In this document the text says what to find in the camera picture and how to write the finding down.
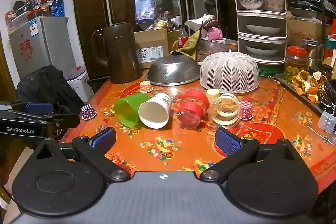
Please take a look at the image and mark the black tray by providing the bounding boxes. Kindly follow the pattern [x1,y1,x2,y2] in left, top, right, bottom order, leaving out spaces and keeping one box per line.
[274,74,336,115]

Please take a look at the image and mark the green basket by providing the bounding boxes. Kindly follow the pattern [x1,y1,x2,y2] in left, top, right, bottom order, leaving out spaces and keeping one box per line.
[257,64,285,77]

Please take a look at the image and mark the small clear plastic packet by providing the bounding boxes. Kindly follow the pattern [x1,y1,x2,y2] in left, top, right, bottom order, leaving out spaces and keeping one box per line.
[318,111,336,132]

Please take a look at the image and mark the white tiered dish rack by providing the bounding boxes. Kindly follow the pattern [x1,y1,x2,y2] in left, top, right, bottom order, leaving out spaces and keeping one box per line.
[227,0,288,76]

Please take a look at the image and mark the cardboard box with label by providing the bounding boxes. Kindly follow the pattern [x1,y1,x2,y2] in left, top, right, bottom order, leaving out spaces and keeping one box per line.
[133,28,170,69]

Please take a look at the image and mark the white plate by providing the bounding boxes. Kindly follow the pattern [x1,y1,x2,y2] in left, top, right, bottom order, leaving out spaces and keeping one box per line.
[245,46,279,56]
[245,25,281,35]

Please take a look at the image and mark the steel basin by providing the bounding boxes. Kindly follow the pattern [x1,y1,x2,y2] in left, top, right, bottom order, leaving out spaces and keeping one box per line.
[197,39,239,62]

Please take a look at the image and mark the white paper cup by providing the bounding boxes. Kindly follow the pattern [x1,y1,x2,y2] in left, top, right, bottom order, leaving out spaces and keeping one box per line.
[138,93,172,129]

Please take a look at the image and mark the black backpack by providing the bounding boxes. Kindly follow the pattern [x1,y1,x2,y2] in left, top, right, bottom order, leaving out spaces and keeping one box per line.
[16,65,86,115]

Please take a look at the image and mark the green plastic cup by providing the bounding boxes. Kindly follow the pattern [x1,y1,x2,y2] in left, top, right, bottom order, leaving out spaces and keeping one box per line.
[114,93,151,128]

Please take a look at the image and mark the orange floral tablecloth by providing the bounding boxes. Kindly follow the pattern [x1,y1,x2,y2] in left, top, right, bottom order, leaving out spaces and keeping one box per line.
[59,74,336,197]

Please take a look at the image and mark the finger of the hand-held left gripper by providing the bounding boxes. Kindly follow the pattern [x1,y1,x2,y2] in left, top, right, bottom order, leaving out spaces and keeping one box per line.
[24,102,54,115]
[52,113,80,130]

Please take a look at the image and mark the glass jar with red lid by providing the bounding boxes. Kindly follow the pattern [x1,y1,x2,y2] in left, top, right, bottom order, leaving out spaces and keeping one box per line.
[283,46,309,83]

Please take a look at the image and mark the steel colander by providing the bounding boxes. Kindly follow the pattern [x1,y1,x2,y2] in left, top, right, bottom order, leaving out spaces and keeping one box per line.
[145,55,201,86]

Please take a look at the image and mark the dried orange peels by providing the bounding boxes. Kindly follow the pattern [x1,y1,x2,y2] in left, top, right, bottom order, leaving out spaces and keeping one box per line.
[292,70,328,102]

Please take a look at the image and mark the plain cardboard box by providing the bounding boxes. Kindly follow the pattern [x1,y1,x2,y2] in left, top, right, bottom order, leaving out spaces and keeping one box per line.
[287,17,327,46]

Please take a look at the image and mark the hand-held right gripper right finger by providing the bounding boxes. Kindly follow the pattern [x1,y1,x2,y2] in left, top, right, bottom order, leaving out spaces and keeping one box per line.
[200,127,299,184]

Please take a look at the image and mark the pink plastic bag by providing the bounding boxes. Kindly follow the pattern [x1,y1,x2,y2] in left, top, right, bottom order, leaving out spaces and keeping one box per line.
[206,27,223,41]

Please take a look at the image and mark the white carton box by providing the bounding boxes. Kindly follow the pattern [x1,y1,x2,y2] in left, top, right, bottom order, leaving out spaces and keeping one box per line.
[66,70,94,103]

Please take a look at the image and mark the olive green cloth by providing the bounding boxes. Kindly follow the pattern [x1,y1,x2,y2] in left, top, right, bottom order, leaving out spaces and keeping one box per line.
[170,30,202,62]

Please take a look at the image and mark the small orange patterned cup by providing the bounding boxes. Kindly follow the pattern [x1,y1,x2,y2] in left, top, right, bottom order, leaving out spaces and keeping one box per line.
[139,81,153,93]

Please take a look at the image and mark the grey small fridge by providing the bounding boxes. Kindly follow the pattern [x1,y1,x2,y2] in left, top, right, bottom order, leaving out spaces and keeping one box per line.
[7,16,77,80]

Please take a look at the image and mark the pale patterned bowl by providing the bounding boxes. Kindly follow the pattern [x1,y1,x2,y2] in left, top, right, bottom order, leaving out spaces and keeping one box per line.
[263,0,285,12]

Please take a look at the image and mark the metal tray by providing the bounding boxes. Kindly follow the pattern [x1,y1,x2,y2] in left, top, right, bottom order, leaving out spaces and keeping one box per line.
[10,10,37,28]

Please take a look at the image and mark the small yellow cup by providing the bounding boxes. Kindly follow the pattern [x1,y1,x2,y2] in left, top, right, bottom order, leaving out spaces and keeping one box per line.
[206,89,221,103]

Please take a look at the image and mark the blue floral bowl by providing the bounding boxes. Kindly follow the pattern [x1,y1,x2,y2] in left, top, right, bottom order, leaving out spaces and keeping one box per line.
[238,0,265,10]

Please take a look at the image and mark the red sleeved glass cup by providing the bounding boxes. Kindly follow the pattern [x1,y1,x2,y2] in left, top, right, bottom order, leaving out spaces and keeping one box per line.
[176,89,210,128]

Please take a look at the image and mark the white plastic food cover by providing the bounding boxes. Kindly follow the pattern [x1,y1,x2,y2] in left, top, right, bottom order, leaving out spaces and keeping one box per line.
[200,50,260,94]

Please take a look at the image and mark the blue and white bag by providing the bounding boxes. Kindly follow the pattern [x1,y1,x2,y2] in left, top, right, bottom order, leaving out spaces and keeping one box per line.
[134,0,157,24]

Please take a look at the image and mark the red polka dot cup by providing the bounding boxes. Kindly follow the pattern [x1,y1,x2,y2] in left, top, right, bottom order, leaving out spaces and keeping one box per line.
[238,101,253,120]

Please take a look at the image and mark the clear glass cup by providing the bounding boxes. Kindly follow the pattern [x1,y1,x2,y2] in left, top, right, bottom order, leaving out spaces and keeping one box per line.
[210,93,240,128]

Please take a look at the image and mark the soda bottle with red label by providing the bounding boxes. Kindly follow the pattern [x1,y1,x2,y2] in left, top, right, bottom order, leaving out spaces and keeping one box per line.
[177,25,189,50]

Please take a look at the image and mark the purple polka dot cup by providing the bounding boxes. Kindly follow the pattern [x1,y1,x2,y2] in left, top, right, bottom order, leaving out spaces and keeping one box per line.
[80,104,97,120]

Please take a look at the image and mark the dark wooden wardrobe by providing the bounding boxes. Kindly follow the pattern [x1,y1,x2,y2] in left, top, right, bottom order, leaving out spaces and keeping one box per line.
[70,0,234,77]

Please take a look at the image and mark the brown plastic pitcher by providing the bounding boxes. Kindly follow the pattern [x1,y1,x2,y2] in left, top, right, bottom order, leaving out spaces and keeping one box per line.
[91,22,143,84]

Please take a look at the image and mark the steel pot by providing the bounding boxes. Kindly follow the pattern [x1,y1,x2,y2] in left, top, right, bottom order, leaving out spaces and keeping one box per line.
[302,39,325,67]

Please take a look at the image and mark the blue plastic bottle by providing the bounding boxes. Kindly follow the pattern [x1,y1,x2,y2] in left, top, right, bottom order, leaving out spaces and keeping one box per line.
[52,0,65,17]

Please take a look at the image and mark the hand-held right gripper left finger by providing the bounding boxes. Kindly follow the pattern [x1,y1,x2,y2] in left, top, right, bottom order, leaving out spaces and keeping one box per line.
[34,126,131,183]

